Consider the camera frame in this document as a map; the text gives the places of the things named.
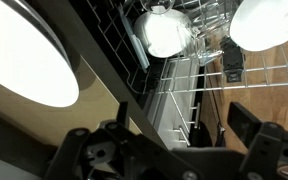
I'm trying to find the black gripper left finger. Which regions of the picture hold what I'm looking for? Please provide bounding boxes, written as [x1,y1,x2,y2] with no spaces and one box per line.
[43,101,172,180]

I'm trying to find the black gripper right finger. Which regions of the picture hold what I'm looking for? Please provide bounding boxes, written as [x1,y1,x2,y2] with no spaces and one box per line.
[227,101,288,180]

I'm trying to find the white dinner plate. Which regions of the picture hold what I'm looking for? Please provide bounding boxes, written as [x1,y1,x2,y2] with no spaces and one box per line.
[0,0,81,108]
[0,0,76,73]

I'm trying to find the white drawer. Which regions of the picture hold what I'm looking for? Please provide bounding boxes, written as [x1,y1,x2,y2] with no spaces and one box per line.
[143,61,177,149]

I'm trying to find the white lower cabinet door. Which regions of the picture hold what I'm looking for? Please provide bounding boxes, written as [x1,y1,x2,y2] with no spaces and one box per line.
[163,61,207,148]

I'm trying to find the black rack clip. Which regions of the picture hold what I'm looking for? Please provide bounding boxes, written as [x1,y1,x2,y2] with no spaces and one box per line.
[221,35,246,84]

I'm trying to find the blue-rimmed container lid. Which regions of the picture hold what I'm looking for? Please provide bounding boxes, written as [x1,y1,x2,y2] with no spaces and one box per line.
[118,5,151,73]

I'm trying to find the white bowl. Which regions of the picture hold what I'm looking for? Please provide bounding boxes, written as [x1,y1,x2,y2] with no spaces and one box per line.
[132,8,194,59]
[229,0,288,53]

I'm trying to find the clear glass jar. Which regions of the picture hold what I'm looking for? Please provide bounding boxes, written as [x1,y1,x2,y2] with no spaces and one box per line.
[176,9,226,67]

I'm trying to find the clear drinking glass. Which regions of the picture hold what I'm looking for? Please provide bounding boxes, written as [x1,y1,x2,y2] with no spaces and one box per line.
[138,0,177,16]

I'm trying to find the wire dishwasher rack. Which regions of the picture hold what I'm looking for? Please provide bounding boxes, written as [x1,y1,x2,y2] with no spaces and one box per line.
[85,0,288,98]

